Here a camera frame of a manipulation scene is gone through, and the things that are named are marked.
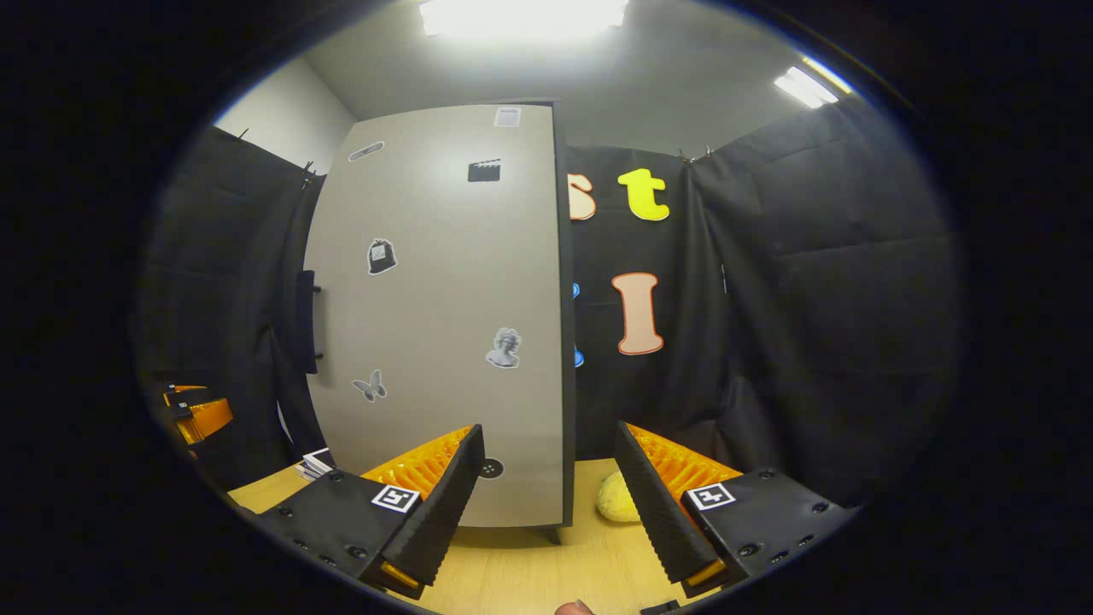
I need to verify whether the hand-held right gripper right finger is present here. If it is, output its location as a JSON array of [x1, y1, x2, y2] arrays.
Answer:
[[615, 420, 859, 599]]

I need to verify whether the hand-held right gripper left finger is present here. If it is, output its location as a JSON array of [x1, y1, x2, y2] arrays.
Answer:
[[259, 423, 486, 599]]

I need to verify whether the black cabinet door handle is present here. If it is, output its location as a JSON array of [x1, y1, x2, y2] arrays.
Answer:
[[295, 269, 324, 375]]

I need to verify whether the grey cabinet door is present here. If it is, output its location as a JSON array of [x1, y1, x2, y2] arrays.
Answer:
[[303, 104, 566, 529]]

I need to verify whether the yellow round soft toy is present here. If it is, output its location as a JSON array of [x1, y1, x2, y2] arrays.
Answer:
[[596, 470, 641, 524]]

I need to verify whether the black backdrop cloth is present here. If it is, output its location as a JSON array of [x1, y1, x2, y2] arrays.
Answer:
[[132, 94, 966, 505]]

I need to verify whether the small ceiling light panel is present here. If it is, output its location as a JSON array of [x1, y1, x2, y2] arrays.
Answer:
[[773, 56, 855, 109]]

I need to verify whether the large ceiling light panel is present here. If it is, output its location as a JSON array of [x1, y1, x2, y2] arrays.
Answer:
[[418, 0, 630, 39]]

